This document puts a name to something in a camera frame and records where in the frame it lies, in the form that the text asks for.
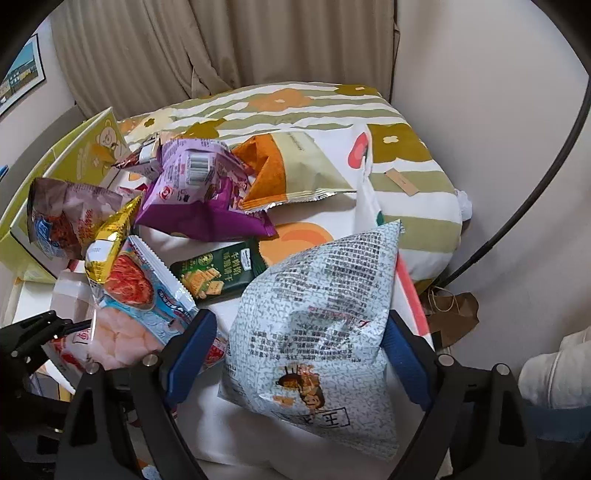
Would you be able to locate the translucent plastic container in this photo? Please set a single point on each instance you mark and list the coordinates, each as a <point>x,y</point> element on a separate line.
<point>69,295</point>

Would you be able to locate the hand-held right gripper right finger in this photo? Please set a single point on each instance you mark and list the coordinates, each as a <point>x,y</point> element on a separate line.
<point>408,364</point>

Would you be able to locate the gold snack packet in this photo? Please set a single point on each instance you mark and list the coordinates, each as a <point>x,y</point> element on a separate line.
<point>111,240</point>

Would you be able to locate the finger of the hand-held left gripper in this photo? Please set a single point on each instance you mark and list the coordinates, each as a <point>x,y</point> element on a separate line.
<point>32,325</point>

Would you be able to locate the beige curtain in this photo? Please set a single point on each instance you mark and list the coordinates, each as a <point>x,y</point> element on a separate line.
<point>207,41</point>

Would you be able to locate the white cloth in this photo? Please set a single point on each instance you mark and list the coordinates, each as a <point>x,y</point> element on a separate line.
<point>554,364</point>

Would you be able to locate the green cracker packet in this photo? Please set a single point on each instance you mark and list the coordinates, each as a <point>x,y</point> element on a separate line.
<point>217,272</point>

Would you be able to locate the floral striped blanket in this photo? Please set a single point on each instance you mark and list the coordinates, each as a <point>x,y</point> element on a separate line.
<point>323,110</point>

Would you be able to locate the purple snack packet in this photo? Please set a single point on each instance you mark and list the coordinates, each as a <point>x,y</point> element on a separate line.
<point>198,217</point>

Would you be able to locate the white fruit print sheet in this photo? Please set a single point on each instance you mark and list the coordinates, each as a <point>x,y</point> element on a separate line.
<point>295,237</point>

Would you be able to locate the yellow cardboard box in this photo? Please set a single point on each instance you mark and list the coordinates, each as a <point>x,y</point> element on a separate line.
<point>83,152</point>

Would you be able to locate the framed wall picture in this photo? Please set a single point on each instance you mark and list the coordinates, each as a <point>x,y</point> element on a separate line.
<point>18,74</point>

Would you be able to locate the small red white packet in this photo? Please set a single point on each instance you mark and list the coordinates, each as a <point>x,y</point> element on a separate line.
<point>138,159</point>

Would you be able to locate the white speckled snack bag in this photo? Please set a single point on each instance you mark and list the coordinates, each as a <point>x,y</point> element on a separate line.
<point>323,295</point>

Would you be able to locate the brown pink snack packet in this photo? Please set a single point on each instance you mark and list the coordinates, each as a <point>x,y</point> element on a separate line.
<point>60,217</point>

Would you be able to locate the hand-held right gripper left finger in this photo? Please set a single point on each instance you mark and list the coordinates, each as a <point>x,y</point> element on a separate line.
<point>189,350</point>

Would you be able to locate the blue red snack packet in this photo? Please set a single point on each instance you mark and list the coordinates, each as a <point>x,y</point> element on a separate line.
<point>138,277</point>

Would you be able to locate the orange beige snack packet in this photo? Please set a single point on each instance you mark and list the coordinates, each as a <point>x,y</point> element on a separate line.
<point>304,170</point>

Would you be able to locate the brown paper bag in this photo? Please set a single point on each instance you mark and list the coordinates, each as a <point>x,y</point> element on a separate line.
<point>452,314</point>

